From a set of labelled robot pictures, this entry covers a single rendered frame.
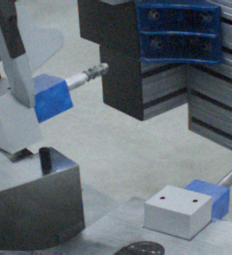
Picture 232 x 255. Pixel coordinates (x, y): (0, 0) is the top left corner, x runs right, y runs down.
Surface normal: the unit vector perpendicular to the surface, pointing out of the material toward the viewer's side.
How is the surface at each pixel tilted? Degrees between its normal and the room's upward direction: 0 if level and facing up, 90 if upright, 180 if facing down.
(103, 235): 0
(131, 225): 0
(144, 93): 90
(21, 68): 91
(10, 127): 82
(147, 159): 0
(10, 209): 90
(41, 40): 71
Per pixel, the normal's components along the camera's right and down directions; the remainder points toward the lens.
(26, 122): 0.54, 0.17
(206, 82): -0.81, 0.29
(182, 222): -0.62, 0.36
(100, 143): -0.07, -0.91
